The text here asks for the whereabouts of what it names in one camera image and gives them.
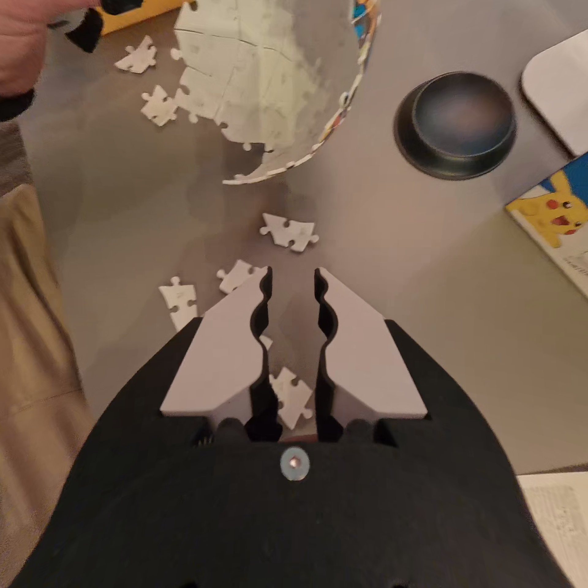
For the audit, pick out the yellow plastic bin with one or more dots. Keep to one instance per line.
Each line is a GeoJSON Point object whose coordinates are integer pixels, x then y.
{"type": "Point", "coordinates": [138, 18]}

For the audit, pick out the black round puzzle stand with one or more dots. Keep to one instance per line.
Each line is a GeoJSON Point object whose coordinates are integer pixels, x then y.
{"type": "Point", "coordinates": [459, 124]}

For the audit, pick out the blue puzzle box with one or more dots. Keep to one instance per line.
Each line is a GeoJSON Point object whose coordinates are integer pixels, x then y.
{"type": "Point", "coordinates": [560, 216]}

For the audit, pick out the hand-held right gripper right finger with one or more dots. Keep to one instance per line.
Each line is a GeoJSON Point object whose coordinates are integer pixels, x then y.
{"type": "Point", "coordinates": [367, 367]}

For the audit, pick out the person's beige trousers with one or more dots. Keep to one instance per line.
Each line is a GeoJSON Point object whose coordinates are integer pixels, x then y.
{"type": "Point", "coordinates": [36, 344]}

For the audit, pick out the partly built puzzle ball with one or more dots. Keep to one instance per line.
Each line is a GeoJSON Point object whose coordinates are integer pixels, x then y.
{"type": "Point", "coordinates": [275, 69]}

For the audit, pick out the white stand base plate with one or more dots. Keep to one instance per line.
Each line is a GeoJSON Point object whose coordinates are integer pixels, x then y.
{"type": "Point", "coordinates": [560, 87]}

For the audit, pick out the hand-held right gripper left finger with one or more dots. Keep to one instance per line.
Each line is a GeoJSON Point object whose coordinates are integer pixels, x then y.
{"type": "Point", "coordinates": [220, 363]}

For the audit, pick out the white instruction sheet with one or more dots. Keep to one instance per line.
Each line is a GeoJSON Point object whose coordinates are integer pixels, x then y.
{"type": "Point", "coordinates": [560, 528]}

